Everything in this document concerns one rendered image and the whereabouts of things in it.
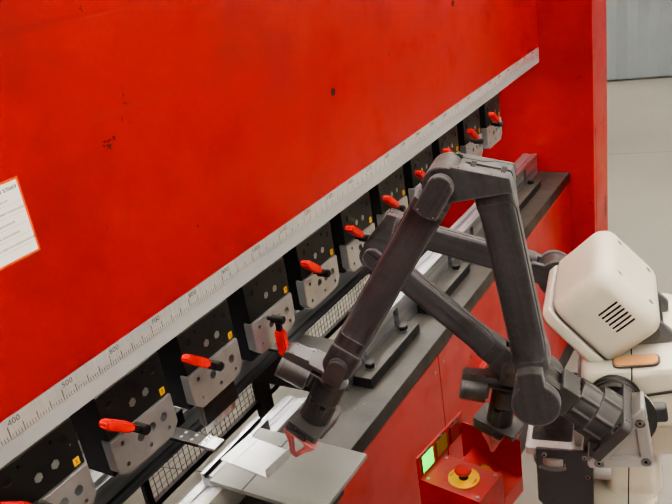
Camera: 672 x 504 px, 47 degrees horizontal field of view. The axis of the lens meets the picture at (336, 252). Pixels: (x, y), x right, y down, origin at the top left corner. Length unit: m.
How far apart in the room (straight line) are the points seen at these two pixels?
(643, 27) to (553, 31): 5.54
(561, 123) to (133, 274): 2.34
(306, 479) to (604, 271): 0.68
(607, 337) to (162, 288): 0.76
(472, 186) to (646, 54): 7.74
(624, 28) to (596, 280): 7.50
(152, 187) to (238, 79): 0.31
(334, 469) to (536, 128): 2.14
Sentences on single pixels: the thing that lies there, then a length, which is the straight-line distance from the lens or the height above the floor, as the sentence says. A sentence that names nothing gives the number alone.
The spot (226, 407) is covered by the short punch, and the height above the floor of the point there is 1.10.
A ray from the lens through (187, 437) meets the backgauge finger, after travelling 1.74.
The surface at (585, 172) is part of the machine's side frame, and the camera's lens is 3.37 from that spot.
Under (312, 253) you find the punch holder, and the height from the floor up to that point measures 1.30.
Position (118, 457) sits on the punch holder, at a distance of 1.36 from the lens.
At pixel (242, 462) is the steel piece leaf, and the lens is 1.63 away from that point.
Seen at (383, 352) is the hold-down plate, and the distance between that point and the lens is 2.08.
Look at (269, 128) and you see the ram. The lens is 1.59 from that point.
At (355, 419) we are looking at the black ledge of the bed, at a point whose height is 0.87.
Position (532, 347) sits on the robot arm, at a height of 1.33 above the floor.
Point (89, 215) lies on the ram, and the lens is 1.24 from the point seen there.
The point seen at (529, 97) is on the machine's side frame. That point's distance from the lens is 3.34.
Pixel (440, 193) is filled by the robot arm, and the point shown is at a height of 1.60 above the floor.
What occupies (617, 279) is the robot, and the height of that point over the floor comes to 1.37.
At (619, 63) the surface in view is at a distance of 8.84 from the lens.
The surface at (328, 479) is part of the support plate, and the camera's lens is 1.54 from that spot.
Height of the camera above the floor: 1.97
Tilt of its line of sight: 23 degrees down
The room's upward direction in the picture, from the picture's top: 9 degrees counter-clockwise
